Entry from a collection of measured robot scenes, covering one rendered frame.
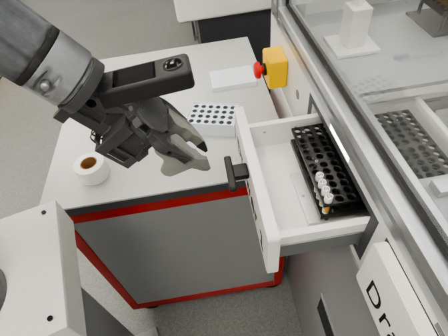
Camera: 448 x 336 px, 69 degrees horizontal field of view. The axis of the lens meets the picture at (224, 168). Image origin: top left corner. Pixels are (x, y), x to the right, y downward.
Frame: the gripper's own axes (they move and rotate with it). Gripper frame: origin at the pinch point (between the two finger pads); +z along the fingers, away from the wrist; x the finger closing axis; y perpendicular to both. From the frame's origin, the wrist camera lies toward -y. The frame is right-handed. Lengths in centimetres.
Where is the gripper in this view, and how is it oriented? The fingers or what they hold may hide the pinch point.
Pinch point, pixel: (205, 153)
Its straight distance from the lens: 50.1
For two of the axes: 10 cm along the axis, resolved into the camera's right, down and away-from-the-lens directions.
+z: 6.4, 4.4, 6.3
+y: -7.5, 5.1, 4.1
